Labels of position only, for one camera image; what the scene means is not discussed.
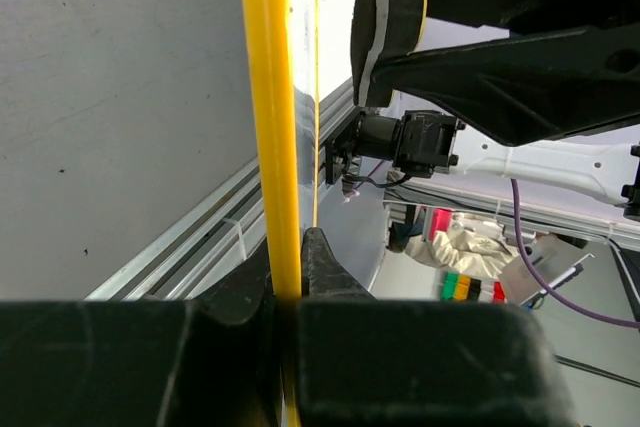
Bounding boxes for coloured storage bins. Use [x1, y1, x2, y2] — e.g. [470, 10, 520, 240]
[439, 273, 506, 304]

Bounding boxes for yellow framed whiteboard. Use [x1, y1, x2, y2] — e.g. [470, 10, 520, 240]
[242, 0, 320, 426]

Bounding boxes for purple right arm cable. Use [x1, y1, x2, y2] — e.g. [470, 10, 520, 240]
[509, 177, 640, 331]

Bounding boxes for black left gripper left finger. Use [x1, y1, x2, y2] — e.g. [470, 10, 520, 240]
[1, 247, 280, 426]

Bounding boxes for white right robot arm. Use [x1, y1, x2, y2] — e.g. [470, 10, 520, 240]
[324, 0, 639, 220]

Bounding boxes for person in beige jacket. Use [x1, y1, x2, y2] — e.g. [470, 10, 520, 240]
[388, 212, 520, 281]

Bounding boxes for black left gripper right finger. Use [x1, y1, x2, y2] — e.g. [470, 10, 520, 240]
[295, 228, 576, 426]

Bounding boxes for aluminium table front rail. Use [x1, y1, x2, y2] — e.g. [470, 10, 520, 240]
[84, 77, 359, 302]

